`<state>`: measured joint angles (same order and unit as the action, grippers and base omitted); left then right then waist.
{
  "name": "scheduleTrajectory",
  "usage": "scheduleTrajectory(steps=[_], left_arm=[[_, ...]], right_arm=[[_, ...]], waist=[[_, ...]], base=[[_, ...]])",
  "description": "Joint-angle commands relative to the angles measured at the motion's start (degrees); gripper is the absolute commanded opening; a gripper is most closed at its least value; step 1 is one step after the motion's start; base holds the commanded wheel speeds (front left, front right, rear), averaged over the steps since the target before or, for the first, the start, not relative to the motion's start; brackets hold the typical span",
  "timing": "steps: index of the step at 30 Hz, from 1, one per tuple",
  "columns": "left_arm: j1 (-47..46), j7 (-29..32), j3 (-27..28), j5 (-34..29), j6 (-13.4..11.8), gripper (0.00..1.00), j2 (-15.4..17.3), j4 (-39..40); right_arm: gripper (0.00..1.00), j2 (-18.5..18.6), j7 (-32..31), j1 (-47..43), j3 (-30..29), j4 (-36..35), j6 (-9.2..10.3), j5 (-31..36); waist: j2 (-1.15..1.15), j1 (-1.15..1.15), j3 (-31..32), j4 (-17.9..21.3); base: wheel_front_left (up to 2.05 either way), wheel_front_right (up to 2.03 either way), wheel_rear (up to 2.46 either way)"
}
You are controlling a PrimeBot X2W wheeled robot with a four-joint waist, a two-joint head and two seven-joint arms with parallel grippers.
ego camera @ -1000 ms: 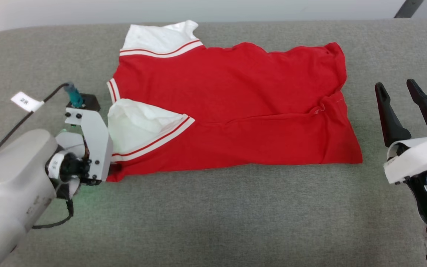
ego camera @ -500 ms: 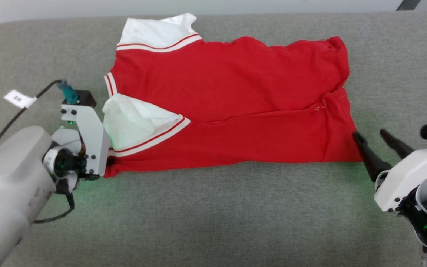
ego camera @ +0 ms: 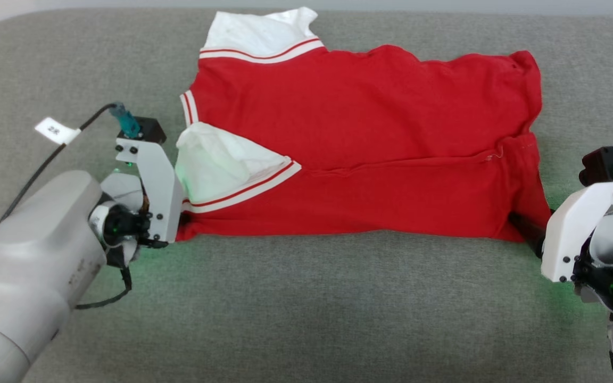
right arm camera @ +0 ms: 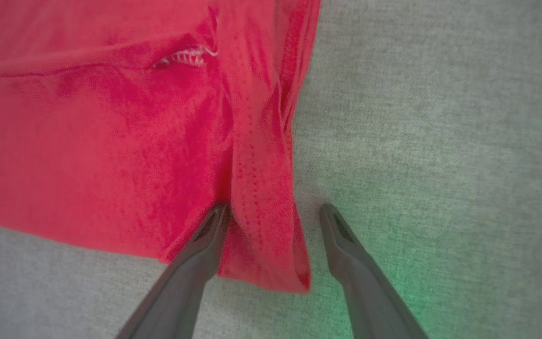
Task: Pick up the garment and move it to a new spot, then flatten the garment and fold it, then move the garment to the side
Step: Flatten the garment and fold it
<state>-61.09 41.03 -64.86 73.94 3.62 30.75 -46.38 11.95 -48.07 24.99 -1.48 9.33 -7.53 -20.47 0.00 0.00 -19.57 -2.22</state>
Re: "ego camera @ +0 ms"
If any red and white jersey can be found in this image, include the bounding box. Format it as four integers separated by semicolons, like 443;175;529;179
175;6;552;243

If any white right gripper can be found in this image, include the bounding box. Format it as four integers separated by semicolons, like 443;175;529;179
509;181;613;315

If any short black looped cable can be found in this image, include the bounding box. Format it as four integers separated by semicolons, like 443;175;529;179
75;266;132;310

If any teal left cable connector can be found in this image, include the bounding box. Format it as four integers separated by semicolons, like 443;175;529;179
112;104;141;139

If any white cable label tag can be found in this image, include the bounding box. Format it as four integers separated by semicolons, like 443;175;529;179
35;117;81;145

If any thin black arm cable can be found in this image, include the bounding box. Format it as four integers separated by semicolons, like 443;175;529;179
0;104;121;272

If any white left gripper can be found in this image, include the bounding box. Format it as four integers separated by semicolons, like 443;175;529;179
89;138;185;267

